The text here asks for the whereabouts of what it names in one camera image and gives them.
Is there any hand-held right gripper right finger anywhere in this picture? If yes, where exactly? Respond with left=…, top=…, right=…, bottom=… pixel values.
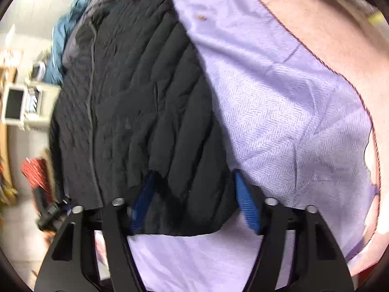
left=232, top=170, right=355, bottom=292

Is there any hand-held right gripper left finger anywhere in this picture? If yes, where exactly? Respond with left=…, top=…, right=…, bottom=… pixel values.
left=34, top=172, right=157, bottom=292

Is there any black quilted jacket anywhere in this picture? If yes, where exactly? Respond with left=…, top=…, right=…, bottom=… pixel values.
left=49, top=0, right=239, bottom=237

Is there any red cloth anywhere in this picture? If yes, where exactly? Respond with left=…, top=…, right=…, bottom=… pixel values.
left=21, top=156, right=55, bottom=198

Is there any wooden shelf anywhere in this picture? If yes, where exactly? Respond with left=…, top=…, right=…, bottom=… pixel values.
left=0, top=64, right=19, bottom=204

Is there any white appliance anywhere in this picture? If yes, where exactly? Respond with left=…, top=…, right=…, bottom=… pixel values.
left=1, top=79, right=61, bottom=131

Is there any blue garment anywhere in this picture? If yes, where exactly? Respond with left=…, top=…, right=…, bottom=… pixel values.
left=43, top=0, right=95, bottom=84

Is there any light bed sheet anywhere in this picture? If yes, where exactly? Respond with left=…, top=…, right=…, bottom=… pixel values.
left=228, top=0, right=389, bottom=280

